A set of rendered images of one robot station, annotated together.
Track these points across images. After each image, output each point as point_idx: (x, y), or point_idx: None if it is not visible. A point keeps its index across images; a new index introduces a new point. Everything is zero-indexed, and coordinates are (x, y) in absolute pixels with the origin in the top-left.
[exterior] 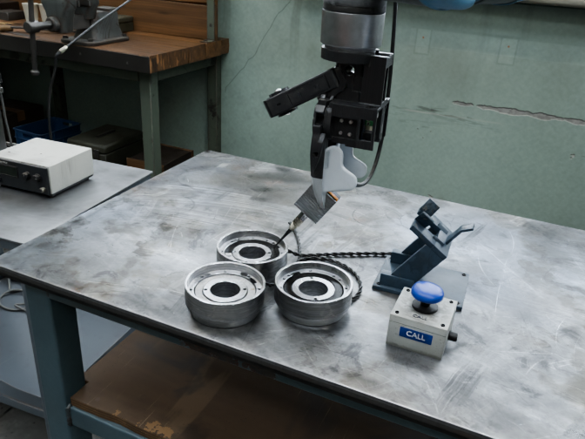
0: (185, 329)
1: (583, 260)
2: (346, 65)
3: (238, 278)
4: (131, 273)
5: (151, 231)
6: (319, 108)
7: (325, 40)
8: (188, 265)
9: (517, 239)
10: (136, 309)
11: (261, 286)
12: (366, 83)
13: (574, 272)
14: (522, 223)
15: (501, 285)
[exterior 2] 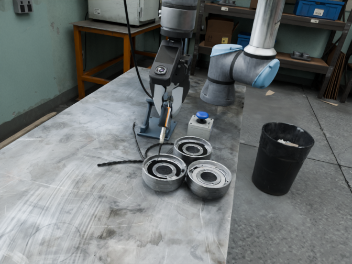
0: (232, 197)
1: (127, 94)
2: (182, 39)
3: (194, 173)
4: (188, 237)
5: (117, 242)
6: (186, 65)
7: (188, 27)
8: (167, 208)
9: (111, 102)
10: (227, 222)
11: (199, 164)
12: (185, 44)
13: (138, 97)
14: (92, 98)
15: (153, 112)
